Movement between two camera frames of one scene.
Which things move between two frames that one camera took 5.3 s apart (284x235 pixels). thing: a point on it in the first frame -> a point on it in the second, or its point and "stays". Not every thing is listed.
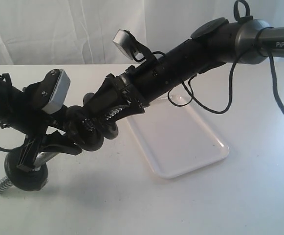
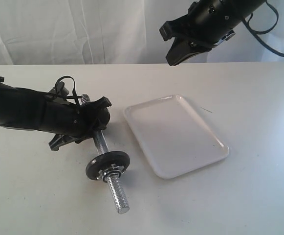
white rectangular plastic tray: (176, 139) stays
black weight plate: (28, 181) -> (96, 164)
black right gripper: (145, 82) -> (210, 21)
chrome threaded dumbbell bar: (7, 182) -> (114, 181)
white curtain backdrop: (81, 32) stays
